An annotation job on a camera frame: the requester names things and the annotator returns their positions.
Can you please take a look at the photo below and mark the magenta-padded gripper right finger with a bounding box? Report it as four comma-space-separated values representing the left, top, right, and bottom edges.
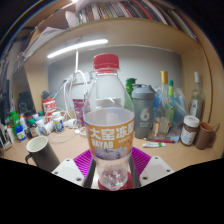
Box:
128, 146, 176, 190

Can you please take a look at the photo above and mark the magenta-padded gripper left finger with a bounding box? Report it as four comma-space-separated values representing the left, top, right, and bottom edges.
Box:
51, 148, 98, 190

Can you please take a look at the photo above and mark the white and green tube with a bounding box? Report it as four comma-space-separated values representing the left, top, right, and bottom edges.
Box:
142, 141, 167, 149

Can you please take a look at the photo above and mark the black mug, white inside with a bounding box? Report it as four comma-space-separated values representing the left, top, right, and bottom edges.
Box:
24, 135, 61, 173

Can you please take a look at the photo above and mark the yellow-capped clear bottle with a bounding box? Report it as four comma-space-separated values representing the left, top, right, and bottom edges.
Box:
153, 70, 172, 141

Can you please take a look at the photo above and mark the white pill bottle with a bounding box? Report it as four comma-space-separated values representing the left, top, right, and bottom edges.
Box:
42, 120, 56, 136

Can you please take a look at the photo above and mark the white charger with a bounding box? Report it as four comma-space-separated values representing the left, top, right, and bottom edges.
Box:
63, 118, 78, 130

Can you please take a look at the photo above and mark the white jar, blue label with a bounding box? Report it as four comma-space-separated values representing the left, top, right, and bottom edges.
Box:
52, 111, 65, 134

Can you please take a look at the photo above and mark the brown jar, white lid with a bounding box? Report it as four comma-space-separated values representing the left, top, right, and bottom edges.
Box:
179, 114, 200, 147

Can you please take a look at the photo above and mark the brown bottle, green cap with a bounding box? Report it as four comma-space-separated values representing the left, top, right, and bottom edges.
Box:
27, 118, 41, 138

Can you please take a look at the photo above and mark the grey shaker bottle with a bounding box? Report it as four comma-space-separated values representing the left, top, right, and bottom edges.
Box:
131, 83, 156, 140

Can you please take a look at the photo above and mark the brown mug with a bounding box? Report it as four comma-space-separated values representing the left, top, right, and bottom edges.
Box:
194, 121, 221, 151

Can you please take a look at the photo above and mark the magenta pouch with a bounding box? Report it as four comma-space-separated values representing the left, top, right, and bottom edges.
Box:
72, 98, 87, 128

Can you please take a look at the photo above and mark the blue and white small bottle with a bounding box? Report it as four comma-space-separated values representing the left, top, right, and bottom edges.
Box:
14, 123, 28, 143

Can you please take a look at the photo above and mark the red and white canister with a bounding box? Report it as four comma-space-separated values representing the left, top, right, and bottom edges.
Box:
41, 97, 57, 124

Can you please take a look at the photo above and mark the bluish clear plastic bag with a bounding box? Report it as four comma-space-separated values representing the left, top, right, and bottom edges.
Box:
171, 87, 192, 135

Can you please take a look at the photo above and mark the green canister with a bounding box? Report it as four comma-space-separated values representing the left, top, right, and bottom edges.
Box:
8, 110, 21, 131

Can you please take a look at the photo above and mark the green-capped bottle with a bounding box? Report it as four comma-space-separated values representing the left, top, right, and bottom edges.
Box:
167, 79, 176, 118

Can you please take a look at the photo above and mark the tall clear glass bottle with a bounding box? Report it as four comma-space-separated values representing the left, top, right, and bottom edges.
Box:
189, 71, 205, 122

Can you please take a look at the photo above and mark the black box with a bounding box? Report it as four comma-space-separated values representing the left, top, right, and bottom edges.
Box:
17, 90, 35, 114

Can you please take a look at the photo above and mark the green glass bottle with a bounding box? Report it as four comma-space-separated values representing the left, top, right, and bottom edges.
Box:
125, 77, 138, 112

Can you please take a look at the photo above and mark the white power strip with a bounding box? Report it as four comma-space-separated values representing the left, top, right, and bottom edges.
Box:
64, 71, 93, 84

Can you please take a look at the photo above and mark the white light bar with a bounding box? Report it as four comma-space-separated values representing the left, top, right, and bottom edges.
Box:
46, 38, 110, 60

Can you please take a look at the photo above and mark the wooden shelf unit with books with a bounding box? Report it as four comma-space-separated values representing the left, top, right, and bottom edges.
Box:
0, 0, 222, 149

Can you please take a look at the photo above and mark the thick white cable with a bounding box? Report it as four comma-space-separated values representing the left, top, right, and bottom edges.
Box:
62, 49, 90, 122

